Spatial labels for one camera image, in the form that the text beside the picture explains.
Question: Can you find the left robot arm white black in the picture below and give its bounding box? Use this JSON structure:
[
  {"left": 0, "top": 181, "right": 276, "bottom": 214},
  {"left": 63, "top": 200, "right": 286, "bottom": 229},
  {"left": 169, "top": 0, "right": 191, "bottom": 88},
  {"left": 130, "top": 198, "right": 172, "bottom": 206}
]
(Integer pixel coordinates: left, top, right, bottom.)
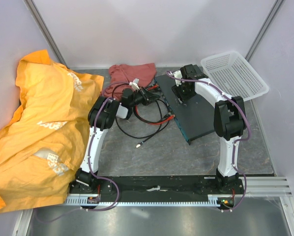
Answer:
[{"left": 75, "top": 88, "right": 160, "bottom": 193}]

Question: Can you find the aluminium frame rail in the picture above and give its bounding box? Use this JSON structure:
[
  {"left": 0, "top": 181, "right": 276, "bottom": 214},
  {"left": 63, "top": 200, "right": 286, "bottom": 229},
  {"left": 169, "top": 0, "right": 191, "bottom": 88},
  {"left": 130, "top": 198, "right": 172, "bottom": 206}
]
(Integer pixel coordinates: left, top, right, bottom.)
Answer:
[{"left": 245, "top": 177, "right": 294, "bottom": 197}]

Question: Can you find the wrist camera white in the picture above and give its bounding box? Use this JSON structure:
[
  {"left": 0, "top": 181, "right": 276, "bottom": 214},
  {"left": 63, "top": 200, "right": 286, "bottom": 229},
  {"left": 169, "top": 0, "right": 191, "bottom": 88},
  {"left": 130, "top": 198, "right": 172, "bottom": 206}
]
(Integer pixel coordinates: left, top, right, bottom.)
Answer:
[
  {"left": 129, "top": 78, "right": 140, "bottom": 91},
  {"left": 171, "top": 70, "right": 182, "bottom": 87}
]

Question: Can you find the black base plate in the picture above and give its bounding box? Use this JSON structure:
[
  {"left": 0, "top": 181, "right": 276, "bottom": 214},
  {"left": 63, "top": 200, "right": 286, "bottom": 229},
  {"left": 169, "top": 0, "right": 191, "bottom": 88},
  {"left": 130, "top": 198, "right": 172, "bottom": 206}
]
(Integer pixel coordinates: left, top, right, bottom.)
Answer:
[{"left": 69, "top": 176, "right": 244, "bottom": 202}]

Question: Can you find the white cable duct rail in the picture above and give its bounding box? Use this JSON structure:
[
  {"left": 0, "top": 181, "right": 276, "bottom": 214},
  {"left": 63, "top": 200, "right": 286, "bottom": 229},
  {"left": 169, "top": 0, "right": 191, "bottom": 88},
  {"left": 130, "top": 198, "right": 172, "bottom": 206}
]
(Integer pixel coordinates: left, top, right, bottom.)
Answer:
[{"left": 63, "top": 194, "right": 234, "bottom": 207}]

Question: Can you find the red cloth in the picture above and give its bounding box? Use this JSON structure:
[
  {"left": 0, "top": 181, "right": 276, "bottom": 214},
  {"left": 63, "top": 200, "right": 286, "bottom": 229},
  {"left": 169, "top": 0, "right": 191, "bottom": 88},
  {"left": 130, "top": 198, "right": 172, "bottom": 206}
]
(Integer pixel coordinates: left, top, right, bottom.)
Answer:
[{"left": 102, "top": 63, "right": 157, "bottom": 100}]

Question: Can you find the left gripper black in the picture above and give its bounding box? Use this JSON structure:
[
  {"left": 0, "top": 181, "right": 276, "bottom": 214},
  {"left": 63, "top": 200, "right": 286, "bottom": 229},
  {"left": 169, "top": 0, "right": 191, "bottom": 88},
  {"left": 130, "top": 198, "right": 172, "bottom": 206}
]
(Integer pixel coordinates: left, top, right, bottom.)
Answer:
[{"left": 129, "top": 87, "right": 160, "bottom": 108}]

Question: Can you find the orange cloth bag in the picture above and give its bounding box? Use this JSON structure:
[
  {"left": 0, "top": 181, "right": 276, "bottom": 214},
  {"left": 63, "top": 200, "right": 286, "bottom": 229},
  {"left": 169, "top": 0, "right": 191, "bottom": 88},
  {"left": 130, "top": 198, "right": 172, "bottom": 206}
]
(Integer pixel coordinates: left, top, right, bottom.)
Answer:
[{"left": 0, "top": 50, "right": 104, "bottom": 213}]

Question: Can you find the black ethernet cable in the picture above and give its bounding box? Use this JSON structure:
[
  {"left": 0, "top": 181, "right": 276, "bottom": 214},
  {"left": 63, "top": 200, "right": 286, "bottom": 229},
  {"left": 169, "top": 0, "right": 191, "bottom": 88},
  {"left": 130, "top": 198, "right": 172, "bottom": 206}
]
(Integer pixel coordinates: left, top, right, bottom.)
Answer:
[{"left": 134, "top": 88, "right": 174, "bottom": 126}]

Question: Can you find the white plastic basket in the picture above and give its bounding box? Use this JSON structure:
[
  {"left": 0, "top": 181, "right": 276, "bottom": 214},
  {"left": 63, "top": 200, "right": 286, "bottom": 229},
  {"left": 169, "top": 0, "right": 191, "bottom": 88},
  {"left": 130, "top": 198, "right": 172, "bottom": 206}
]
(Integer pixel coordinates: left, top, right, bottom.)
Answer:
[{"left": 201, "top": 51, "right": 269, "bottom": 101}]

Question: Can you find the dark network switch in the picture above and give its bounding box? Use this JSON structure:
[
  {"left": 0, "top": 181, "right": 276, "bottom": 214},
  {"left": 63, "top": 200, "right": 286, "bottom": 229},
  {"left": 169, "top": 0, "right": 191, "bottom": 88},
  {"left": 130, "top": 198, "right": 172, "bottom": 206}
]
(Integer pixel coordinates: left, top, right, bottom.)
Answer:
[{"left": 154, "top": 74, "right": 214, "bottom": 144}]

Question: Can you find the red ethernet cable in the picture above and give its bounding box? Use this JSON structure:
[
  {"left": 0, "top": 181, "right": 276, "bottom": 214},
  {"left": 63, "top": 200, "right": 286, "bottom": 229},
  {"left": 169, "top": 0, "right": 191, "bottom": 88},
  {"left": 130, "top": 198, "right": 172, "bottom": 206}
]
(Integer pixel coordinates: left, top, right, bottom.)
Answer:
[{"left": 133, "top": 85, "right": 175, "bottom": 126}]

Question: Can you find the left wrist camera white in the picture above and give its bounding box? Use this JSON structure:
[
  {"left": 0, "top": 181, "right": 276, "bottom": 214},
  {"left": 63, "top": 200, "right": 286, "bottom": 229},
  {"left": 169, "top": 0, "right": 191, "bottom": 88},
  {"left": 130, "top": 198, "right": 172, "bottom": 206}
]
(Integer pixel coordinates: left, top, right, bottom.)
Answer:
[{"left": 129, "top": 78, "right": 140, "bottom": 91}]

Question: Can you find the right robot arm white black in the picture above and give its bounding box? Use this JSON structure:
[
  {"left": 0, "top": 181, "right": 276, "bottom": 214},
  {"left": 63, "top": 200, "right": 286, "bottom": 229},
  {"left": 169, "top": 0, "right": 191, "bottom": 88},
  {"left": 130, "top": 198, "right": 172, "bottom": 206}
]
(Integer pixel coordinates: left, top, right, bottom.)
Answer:
[{"left": 167, "top": 64, "right": 247, "bottom": 194}]

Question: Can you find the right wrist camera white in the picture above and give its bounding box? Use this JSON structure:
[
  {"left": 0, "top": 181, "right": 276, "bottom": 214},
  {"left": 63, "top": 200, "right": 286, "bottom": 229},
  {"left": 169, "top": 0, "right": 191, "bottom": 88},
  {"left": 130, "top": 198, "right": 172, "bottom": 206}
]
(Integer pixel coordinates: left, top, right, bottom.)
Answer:
[{"left": 171, "top": 70, "right": 182, "bottom": 87}]

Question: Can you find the black braided cable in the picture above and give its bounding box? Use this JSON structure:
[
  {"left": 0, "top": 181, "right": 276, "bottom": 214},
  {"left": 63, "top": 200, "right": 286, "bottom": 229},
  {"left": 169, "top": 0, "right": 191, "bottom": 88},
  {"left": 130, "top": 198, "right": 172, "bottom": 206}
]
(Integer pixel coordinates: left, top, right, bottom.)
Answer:
[{"left": 112, "top": 83, "right": 170, "bottom": 148}]

